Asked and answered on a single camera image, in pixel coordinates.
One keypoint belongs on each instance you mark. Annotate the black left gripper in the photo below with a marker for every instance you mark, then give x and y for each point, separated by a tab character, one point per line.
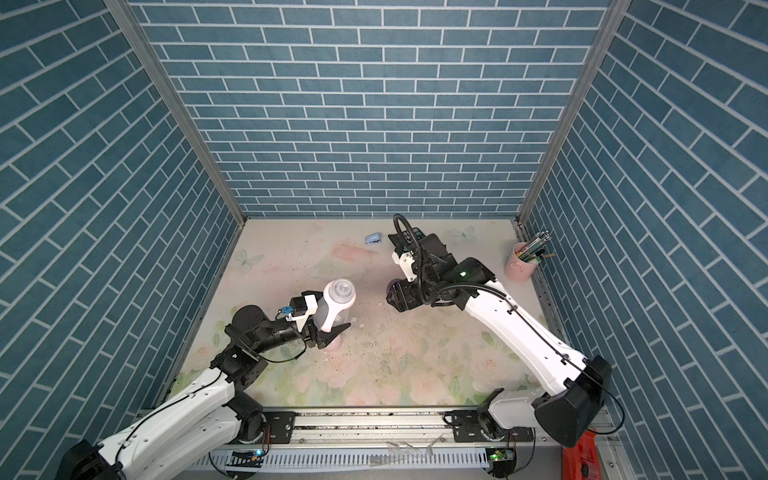
321	340

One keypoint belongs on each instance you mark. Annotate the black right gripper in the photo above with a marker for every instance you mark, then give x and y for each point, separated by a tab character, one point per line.
402	293

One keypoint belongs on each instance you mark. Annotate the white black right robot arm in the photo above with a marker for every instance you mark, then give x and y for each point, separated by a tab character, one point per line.
575	388

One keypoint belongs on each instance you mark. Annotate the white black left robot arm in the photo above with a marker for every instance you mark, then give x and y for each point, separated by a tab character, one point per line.
198	390

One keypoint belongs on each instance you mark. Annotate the pink bottle cap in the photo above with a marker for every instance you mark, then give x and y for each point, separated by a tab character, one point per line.
334	345

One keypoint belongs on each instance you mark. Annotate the light blue mini stapler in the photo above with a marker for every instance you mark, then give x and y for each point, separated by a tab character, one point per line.
373	239

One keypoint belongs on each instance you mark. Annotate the pink pen holder cup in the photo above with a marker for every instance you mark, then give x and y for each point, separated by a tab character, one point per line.
517	270

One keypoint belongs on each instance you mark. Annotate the pens in pink cup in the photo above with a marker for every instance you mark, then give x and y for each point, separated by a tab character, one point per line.
534	249

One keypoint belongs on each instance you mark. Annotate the red tool box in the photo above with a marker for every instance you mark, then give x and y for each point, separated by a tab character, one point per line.
582	461

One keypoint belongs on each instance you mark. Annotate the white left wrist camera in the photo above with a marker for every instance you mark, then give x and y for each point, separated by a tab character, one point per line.
300	309

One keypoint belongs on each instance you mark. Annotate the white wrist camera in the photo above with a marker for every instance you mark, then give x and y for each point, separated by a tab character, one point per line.
300	309
406	263

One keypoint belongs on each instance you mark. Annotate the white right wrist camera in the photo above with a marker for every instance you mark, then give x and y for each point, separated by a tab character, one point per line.
406	263

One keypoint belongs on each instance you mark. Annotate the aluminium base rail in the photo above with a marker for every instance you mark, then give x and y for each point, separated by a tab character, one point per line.
362	426

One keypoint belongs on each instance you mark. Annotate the white slotted cable duct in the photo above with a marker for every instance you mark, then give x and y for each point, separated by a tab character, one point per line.
338	460

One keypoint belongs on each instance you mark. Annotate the aluminium corner post left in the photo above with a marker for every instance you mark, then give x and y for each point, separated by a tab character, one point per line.
138	40

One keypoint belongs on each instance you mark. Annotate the aluminium corner post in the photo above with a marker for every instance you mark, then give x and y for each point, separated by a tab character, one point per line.
138	40
593	60

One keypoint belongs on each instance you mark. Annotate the aluminium corner post right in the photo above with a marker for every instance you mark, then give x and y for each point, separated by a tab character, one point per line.
593	60

